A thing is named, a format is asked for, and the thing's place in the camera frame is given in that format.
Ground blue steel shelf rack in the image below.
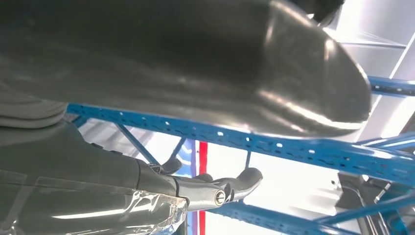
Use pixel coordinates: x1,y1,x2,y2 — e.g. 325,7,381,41
66,76,415,235

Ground white car with red stripe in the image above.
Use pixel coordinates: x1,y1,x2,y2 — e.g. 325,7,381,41
77,118,341,235

